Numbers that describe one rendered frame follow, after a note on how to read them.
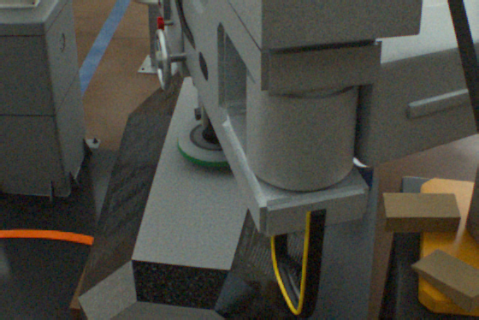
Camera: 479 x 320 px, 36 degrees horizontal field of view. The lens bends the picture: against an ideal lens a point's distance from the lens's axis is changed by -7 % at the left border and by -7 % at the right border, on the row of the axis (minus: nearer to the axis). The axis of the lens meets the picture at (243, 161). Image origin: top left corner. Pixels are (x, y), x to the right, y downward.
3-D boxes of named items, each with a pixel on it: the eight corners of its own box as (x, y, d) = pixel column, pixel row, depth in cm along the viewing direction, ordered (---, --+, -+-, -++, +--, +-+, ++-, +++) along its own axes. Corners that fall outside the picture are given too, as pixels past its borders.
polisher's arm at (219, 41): (362, 263, 146) (387, 28, 118) (245, 287, 141) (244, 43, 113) (257, 77, 204) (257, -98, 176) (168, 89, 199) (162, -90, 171)
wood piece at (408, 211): (451, 208, 200) (454, 192, 197) (458, 232, 192) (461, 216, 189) (380, 208, 201) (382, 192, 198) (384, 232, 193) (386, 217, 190)
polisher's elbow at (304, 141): (320, 122, 152) (323, 32, 140) (372, 176, 137) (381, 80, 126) (228, 146, 145) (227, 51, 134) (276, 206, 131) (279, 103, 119)
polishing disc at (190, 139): (182, 116, 224) (182, 113, 223) (258, 118, 223) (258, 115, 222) (174, 161, 207) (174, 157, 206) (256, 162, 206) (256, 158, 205)
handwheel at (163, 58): (205, 97, 183) (204, 39, 175) (163, 103, 181) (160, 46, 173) (192, 68, 195) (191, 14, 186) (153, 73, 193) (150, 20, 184)
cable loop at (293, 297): (316, 334, 153) (328, 213, 134) (299, 338, 152) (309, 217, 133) (283, 262, 171) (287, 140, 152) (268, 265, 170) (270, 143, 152)
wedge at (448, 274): (495, 294, 173) (499, 280, 171) (468, 313, 169) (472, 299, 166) (437, 251, 187) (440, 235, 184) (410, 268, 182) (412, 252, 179)
